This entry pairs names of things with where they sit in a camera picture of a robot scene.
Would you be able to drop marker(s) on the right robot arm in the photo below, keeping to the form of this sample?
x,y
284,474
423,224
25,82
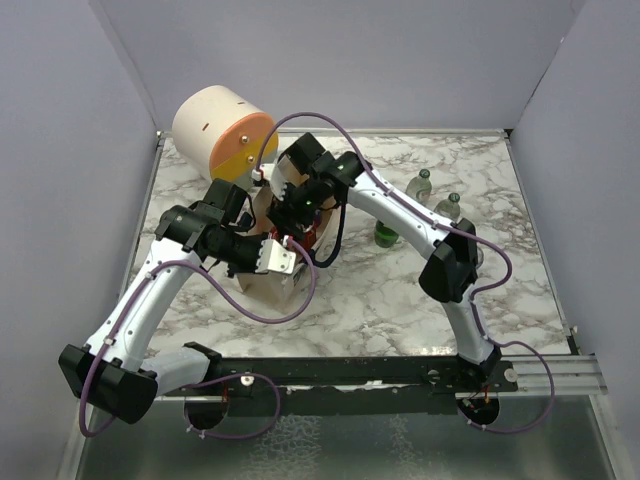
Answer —
x,y
449,249

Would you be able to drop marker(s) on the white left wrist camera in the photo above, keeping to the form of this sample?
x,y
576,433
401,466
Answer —
x,y
274,257

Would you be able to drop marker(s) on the white round drawer box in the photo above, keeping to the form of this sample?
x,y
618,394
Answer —
x,y
220,134

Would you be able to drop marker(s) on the clear chang bottle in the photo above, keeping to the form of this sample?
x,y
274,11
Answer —
x,y
449,207
419,187

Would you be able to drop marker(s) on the beige canvas tote bag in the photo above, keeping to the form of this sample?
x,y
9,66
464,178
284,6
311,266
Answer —
x,y
278,290

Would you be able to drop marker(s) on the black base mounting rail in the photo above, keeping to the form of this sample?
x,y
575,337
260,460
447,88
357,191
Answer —
x,y
339,386

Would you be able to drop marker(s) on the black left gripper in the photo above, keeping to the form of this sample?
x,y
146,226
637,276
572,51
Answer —
x,y
252,266

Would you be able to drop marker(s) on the green Perrier bottle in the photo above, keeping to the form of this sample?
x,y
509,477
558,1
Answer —
x,y
384,236

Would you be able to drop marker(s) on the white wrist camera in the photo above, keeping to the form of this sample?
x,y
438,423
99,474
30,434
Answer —
x,y
277,176
274,257

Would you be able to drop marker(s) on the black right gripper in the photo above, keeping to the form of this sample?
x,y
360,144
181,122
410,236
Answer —
x,y
283,217

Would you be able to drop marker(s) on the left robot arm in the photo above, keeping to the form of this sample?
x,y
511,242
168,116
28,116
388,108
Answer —
x,y
110,370

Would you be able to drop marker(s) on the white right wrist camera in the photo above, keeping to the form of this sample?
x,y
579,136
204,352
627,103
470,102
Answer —
x,y
277,176

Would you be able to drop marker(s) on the red cola can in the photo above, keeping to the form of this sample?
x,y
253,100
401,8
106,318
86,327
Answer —
x,y
310,237

